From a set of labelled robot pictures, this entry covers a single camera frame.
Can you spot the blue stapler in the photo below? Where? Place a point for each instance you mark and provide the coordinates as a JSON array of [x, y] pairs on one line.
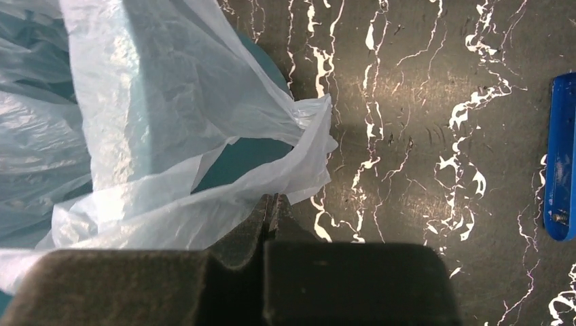
[[559, 194]]

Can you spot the light blue plastic bag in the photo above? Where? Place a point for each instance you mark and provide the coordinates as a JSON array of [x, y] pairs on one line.
[[197, 220]]

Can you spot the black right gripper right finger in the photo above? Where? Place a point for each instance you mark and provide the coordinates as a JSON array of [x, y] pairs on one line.
[[307, 282]]

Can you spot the teal plastic trash bin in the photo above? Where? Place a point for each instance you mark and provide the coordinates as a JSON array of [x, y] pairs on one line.
[[82, 122]]

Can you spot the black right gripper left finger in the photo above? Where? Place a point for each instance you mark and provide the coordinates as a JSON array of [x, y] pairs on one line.
[[220, 285]]

